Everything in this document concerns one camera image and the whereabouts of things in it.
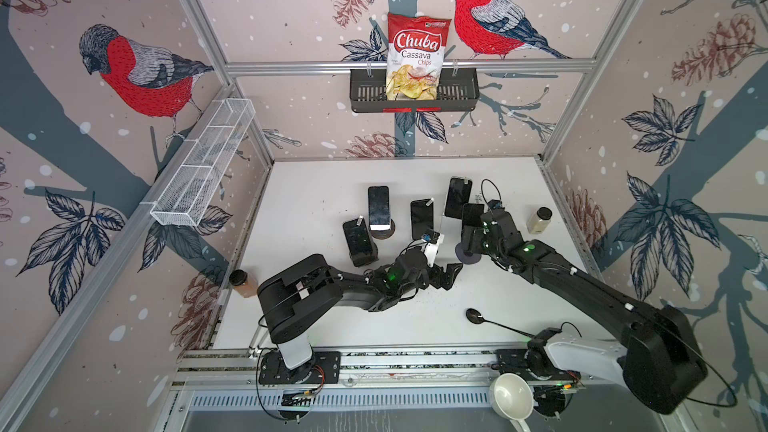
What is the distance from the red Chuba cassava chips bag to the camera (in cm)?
83

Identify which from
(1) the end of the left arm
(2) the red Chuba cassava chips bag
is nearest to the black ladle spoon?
(1) the end of the left arm

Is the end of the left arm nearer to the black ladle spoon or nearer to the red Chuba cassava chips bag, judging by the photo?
the black ladle spoon
